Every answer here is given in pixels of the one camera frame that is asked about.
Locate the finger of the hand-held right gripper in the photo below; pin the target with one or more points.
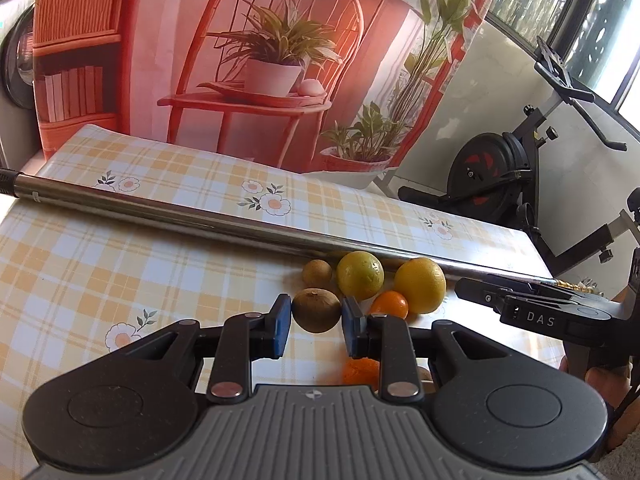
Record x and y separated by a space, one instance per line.
475 290

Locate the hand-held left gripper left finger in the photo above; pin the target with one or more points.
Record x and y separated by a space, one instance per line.
281 327

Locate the long metal pole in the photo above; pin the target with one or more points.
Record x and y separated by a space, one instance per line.
150 201

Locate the greenish yellow lemon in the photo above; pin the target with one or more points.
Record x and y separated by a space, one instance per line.
360 275

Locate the person's right hand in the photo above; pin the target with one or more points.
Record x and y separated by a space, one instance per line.
607 390

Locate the yellow checked tablecloth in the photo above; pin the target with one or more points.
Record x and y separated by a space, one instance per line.
125 260

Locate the barred window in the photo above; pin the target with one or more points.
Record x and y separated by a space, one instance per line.
575 5

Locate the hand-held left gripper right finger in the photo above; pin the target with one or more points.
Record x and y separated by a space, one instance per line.
350 330

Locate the small orange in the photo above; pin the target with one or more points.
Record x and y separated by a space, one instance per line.
359 370
389 305

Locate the brown kiwi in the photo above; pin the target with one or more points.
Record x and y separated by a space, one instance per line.
316 310
425 377
317 271

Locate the black exercise bike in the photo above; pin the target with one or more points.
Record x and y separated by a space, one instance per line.
480 170

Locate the grey washing machine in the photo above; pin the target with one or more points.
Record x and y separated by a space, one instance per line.
17 70

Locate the printed room backdrop cloth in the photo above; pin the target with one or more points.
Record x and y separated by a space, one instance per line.
200 60

